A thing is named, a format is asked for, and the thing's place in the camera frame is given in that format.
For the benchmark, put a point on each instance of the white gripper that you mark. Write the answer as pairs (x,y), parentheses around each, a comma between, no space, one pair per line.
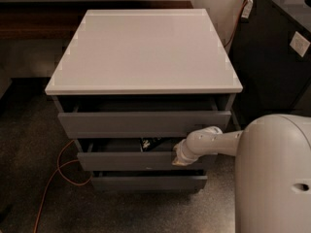
(185,154)

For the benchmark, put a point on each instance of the blue chip bag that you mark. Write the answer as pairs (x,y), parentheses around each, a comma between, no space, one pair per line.
(155,144)

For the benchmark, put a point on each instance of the grey drawer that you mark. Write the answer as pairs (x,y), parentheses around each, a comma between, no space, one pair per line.
(126,155)
(139,116)
(175,180)

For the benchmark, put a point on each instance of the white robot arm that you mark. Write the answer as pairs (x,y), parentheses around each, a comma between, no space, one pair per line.
(272,171)

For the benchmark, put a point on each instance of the grey bottom drawer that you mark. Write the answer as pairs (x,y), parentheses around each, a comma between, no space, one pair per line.
(175,180)

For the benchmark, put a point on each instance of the grey drawer cabinet white top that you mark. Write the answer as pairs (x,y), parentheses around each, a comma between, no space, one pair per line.
(145,52)

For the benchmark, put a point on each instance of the grey top drawer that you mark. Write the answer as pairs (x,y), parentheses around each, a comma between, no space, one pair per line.
(139,116)

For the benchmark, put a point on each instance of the black cabinet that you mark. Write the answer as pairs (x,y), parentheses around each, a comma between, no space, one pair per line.
(275,78)

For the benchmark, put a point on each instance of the white label sticker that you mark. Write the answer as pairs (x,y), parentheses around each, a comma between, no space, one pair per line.
(299,44)

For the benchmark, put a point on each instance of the dark wooden bench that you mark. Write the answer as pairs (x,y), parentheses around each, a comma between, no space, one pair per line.
(59,20)

